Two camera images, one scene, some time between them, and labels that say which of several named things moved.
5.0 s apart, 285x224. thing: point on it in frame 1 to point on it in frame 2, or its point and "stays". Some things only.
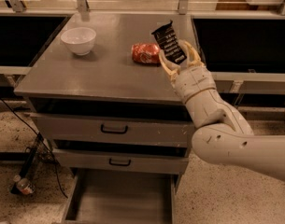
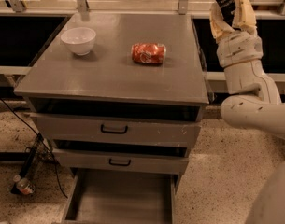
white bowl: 79,40 stays
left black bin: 21,40 stays
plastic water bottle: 23,185 stays
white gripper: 194,80 to 239,49
